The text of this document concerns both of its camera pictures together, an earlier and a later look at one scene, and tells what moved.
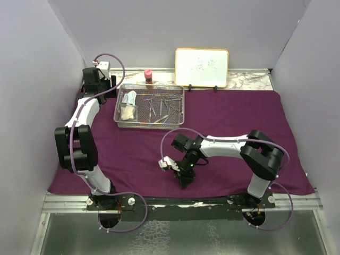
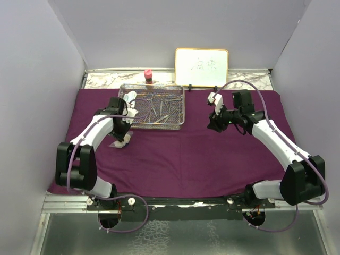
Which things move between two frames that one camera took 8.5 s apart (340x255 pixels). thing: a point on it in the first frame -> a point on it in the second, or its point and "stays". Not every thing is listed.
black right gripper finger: x=187 y=181 -> x=215 y=122
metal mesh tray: x=160 y=105 stays
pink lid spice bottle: x=148 y=76 stays
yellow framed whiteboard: x=206 y=67 stays
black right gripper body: x=186 y=167 -> x=229 y=117
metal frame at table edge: x=140 y=208 stays
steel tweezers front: x=165 y=118 stays
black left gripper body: x=105 y=84 -> x=120 y=131
